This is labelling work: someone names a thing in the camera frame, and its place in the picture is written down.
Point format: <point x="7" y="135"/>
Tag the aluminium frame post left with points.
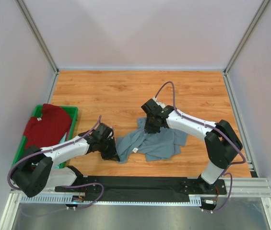
<point x="36" y="33"/>

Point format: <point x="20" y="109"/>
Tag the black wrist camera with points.
<point x="151" y="107"/>
<point x="103" y="131"/>

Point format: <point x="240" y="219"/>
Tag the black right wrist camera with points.
<point x="151" y="107"/>

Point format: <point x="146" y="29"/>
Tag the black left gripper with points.
<point x="112" y="154"/>

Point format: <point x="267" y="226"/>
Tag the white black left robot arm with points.
<point x="36" y="172"/>

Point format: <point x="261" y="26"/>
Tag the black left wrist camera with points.
<point x="103" y="131"/>

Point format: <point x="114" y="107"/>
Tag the aluminium frame post right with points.
<point x="250" y="29"/>

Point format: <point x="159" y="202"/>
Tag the white slotted cable duct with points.
<point x="73" y="200"/>

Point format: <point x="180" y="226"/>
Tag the mint green t shirt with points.
<point x="64" y="138"/>

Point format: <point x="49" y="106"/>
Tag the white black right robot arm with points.
<point x="221" y="141"/>

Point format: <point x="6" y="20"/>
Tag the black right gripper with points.
<point x="148" y="125"/>

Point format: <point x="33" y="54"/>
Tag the black base mat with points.
<point x="152" y="189"/>

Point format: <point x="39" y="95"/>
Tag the blue grey t shirt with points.
<point x="155" y="147"/>

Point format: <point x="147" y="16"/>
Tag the aluminium frame rail front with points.
<point x="236" y="186"/>

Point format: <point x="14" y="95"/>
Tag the aluminium frame post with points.
<point x="36" y="33"/>
<point x="250" y="29"/>

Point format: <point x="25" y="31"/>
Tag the red t shirt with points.
<point x="49" y="128"/>

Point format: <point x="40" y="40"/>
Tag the aluminium back rail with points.
<point x="141" y="69"/>

